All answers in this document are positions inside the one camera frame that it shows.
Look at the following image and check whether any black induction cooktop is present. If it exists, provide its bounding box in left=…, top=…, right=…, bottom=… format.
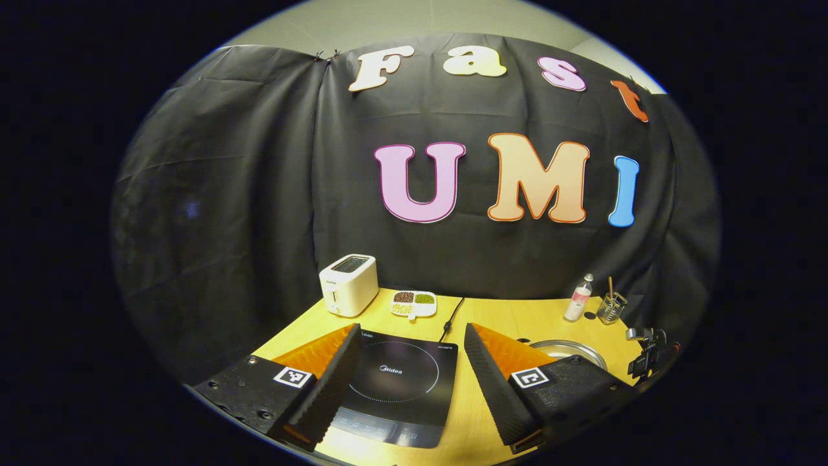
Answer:
left=327, top=329, right=459, bottom=449

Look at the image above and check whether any steel pot with black handle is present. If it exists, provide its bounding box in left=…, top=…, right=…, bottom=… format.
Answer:
left=529, top=340, right=609, bottom=372

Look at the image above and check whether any white divided bean dish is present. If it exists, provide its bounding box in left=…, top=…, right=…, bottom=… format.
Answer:
left=389, top=291, right=437, bottom=322

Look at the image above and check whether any wire mesh utensil holder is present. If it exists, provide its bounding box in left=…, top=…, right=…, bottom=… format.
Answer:
left=596, top=291, right=628, bottom=325

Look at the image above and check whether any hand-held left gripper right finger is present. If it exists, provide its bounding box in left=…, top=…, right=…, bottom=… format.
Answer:
left=463, top=323, right=638, bottom=454

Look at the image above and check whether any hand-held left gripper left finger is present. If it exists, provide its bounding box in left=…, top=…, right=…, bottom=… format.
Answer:
left=191, top=324, right=363, bottom=452

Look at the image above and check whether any white toaster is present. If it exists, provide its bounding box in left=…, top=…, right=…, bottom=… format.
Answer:
left=319, top=254, right=379, bottom=318

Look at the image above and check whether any black power cable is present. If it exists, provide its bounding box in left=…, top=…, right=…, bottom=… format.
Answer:
left=440, top=297, right=465, bottom=344

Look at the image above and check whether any black backdrop cloth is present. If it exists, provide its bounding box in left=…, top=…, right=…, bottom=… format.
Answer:
left=110, top=32, right=722, bottom=386

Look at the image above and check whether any clear bottle with pink label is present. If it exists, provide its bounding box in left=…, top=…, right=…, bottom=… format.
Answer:
left=564, top=273, right=594, bottom=322

